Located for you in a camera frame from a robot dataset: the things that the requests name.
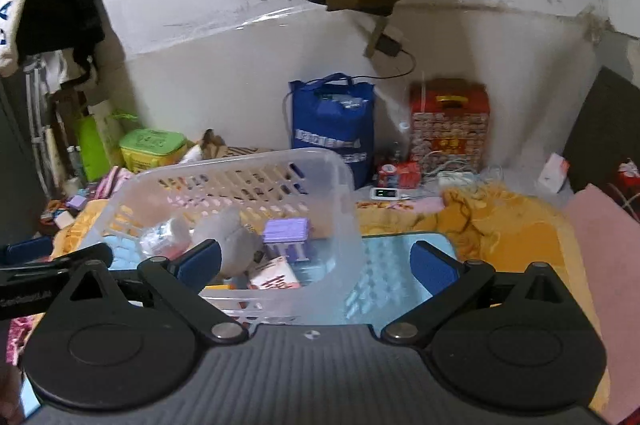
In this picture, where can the green paper bag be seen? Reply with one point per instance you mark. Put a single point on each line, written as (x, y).
(92, 150)

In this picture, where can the black charger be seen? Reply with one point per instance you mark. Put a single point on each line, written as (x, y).
(389, 46)

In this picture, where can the blue tote bag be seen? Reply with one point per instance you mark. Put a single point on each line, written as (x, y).
(332, 135)

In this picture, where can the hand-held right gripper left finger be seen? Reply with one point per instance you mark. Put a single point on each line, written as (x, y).
(200, 262)

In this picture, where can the white paper bag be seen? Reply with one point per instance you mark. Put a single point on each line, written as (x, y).
(107, 115)

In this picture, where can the purple box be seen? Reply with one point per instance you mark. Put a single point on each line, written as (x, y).
(286, 235)

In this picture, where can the yellow patterned blanket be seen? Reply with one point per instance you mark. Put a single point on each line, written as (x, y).
(505, 230)

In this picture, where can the white red box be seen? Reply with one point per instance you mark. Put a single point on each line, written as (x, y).
(275, 277)

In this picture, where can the clear water bottle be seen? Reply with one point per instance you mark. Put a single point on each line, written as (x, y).
(76, 165)

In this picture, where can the small purple item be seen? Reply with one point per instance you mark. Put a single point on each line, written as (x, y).
(77, 202)

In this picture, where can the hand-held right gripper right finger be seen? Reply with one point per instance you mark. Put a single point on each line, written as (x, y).
(430, 267)

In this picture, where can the lime green plastic box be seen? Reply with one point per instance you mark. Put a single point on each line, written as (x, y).
(150, 150)

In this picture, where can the red plaid cloth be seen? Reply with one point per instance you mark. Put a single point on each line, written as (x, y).
(629, 180)

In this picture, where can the clear plastic basket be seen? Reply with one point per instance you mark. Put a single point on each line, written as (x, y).
(330, 205)

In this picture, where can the white device with display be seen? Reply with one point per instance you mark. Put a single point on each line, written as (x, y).
(385, 193)

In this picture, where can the red printed gift box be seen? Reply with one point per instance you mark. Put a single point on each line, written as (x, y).
(450, 130)

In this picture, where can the pink pillow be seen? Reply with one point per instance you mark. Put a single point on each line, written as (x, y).
(607, 265)

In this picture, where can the dark headboard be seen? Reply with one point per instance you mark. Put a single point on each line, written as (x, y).
(605, 125)

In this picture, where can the small white box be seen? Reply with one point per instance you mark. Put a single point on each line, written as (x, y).
(552, 172)

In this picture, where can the pink floral cloth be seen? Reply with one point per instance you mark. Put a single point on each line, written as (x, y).
(22, 337)

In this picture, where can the pink striped cloth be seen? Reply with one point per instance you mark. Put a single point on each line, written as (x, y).
(112, 182)

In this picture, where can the white plush toy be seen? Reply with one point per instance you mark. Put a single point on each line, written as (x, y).
(227, 237)

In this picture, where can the metal crutch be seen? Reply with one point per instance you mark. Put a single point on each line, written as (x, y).
(37, 105)

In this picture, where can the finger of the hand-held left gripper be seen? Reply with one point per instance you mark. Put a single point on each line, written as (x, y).
(27, 247)
(82, 257)

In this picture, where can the person's left hand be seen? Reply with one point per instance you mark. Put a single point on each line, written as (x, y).
(9, 392)

